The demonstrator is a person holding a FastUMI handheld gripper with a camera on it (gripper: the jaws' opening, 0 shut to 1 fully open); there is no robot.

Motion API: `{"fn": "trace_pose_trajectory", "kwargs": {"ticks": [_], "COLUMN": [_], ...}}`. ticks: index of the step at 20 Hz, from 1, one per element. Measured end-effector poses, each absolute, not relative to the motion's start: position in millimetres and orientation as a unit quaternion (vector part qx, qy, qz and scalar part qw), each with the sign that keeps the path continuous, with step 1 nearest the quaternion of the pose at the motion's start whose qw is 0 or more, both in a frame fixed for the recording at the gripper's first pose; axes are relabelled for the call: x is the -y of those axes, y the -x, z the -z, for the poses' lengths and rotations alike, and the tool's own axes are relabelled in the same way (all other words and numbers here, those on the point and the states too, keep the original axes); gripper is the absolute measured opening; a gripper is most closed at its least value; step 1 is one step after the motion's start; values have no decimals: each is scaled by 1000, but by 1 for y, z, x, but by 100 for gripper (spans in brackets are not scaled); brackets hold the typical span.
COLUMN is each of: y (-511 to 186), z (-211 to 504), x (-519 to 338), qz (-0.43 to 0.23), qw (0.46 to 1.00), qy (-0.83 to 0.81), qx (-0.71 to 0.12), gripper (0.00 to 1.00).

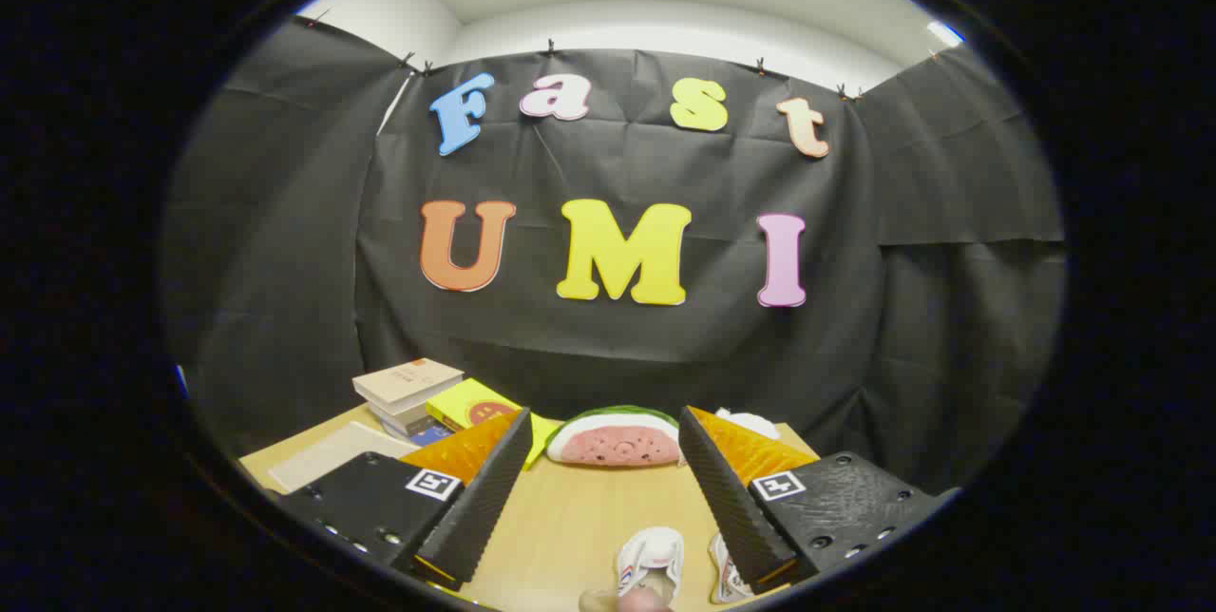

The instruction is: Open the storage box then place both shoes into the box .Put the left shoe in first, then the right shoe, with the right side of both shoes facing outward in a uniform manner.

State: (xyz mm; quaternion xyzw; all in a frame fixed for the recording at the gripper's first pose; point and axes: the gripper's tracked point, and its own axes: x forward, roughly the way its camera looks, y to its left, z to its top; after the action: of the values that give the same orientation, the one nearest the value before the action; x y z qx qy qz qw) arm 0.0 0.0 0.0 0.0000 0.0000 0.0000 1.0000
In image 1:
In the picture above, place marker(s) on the black backdrop cloth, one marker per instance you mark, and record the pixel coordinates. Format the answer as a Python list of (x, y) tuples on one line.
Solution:
[(285, 260)]

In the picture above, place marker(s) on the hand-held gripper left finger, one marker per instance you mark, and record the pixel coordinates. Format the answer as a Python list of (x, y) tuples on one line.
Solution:
[(480, 507)]

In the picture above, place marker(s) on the white shoe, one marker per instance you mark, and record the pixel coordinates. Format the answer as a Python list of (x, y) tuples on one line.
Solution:
[(655, 550), (727, 579)]

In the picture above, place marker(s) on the cream fabric storage box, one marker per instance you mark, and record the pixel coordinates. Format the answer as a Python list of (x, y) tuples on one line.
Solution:
[(328, 455)]

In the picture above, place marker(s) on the yellow book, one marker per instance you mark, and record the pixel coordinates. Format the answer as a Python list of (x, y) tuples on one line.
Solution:
[(475, 408)]

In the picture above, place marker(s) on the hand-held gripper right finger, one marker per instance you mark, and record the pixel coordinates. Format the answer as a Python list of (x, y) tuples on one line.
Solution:
[(731, 507)]

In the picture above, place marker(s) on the grey book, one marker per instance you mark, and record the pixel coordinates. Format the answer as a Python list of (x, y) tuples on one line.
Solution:
[(404, 417)]

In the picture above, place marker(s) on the watermelon slice plush toy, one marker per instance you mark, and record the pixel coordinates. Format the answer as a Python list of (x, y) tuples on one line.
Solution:
[(617, 446)]

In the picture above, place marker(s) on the white plush toy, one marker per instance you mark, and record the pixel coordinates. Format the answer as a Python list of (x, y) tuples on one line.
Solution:
[(750, 424)]

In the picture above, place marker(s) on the blue book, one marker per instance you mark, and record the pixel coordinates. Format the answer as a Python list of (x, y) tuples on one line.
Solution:
[(432, 433)]

